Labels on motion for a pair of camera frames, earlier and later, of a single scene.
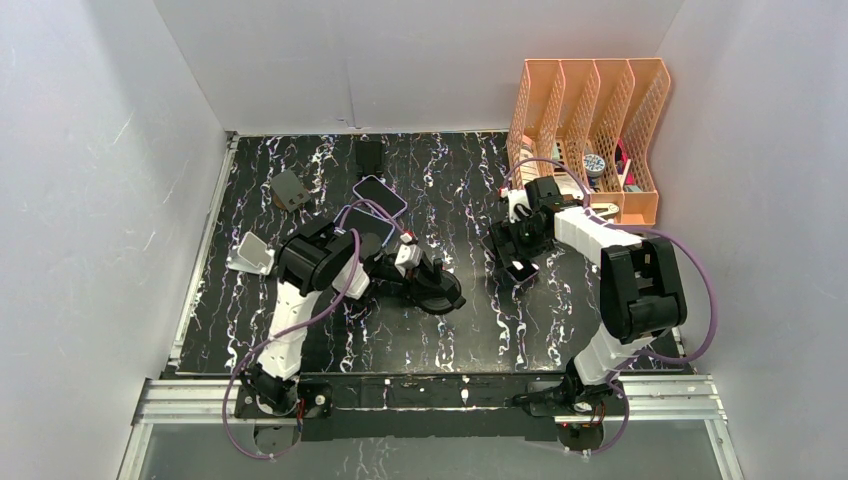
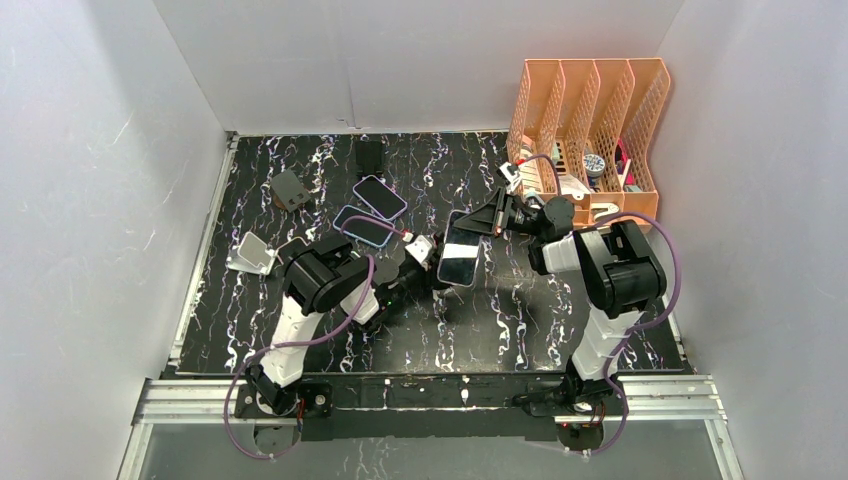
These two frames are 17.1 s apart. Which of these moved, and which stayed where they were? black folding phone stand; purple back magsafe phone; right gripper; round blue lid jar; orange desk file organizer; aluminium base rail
Moved: right gripper; purple back magsafe phone
Stayed: round blue lid jar; aluminium base rail; black folding phone stand; orange desk file organizer
